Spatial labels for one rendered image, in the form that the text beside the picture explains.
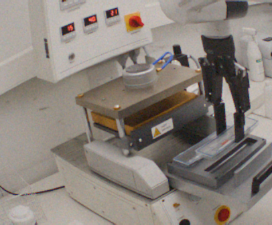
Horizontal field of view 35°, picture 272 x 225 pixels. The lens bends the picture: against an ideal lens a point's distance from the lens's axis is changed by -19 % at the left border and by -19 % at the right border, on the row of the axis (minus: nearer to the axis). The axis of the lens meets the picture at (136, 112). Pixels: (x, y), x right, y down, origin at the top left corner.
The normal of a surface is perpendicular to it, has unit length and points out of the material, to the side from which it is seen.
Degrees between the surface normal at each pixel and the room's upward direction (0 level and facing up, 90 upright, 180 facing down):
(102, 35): 90
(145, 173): 41
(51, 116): 90
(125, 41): 90
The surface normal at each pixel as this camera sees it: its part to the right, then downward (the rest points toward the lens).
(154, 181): 0.26, -0.56
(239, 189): -0.18, -0.91
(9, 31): 0.62, 0.19
